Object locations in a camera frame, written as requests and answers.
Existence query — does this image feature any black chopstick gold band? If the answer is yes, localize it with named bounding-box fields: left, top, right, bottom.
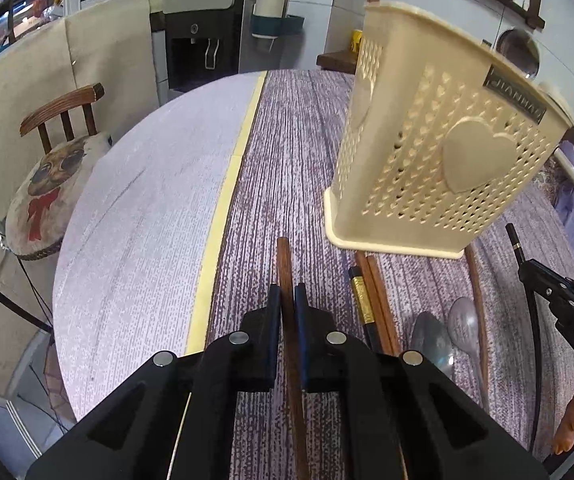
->
left=348, top=266, right=383, bottom=353

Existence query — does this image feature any engraved steel spoon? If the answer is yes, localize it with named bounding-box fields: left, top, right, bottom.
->
left=448, top=297, right=489, bottom=412

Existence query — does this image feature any brown wooden chopstick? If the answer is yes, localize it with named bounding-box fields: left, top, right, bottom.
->
left=366, top=256, right=402, bottom=356
left=355, top=252, right=394, bottom=356
left=276, top=237, right=310, bottom=479

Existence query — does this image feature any steel ladle wooden handle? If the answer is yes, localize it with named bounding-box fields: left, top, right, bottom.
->
left=366, top=0, right=540, bottom=79

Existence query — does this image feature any brown chopstick right side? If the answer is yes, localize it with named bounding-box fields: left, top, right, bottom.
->
left=464, top=244, right=489, bottom=393

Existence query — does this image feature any purple woven tablecloth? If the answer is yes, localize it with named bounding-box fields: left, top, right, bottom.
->
left=168, top=70, right=574, bottom=458

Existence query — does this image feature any large steel spoon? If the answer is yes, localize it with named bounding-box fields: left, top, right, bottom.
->
left=411, top=312, right=455, bottom=379

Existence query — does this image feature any cream frying pan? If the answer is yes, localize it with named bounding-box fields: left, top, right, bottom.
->
left=536, top=79, right=574, bottom=201

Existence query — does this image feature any cream plastic utensil holder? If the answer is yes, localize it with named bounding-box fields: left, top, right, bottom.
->
left=324, top=1, right=572, bottom=259

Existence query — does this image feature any pug print seat cushion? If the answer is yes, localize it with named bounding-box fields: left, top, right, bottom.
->
left=5, top=132, right=112, bottom=260

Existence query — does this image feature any dark wooden counter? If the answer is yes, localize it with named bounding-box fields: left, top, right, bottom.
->
left=316, top=51, right=357, bottom=75

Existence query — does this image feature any yellow mug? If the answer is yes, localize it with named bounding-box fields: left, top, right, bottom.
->
left=350, top=29, right=363, bottom=54

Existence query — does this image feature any wooden chair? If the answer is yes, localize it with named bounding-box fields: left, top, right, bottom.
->
left=19, top=82, right=104, bottom=154

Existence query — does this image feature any teal towel holder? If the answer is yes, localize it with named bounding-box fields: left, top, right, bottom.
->
left=250, top=14, right=304, bottom=40

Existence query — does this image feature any water dispenser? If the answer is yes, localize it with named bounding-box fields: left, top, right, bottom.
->
left=150, top=0, right=263, bottom=103

